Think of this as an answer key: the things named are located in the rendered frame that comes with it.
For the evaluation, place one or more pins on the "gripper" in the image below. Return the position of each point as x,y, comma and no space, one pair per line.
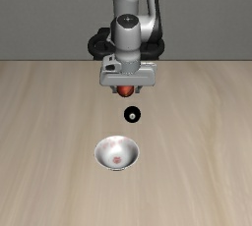
128,77

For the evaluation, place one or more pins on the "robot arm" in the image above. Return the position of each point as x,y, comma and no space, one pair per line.
126,0

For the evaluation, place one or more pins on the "white bowl with red pattern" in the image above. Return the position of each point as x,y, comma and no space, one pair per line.
116,154

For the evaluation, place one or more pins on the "black ball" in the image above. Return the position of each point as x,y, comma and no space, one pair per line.
132,114

